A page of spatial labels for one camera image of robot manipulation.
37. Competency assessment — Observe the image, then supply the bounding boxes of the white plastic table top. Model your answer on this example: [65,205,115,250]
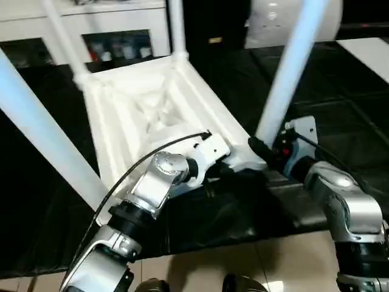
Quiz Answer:
[72,53,268,228]

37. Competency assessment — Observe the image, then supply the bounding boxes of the black work mat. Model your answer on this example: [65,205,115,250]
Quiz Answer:
[0,38,389,276]

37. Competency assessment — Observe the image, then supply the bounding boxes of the dark robot lower body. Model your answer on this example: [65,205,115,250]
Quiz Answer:
[135,273,268,292]

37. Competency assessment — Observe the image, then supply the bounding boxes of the white flat board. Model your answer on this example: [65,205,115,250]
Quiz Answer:
[337,38,389,82]

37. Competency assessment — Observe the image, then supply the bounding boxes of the black cabinet with yellow label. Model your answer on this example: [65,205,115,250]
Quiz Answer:
[165,0,256,54]

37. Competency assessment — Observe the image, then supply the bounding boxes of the white glass-door cabinet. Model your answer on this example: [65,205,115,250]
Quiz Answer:
[0,0,171,69]

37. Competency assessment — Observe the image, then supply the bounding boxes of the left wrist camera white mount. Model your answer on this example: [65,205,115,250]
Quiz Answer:
[185,132,230,188]

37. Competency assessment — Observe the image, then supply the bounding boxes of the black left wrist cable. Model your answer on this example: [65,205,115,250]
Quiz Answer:
[59,130,212,290]

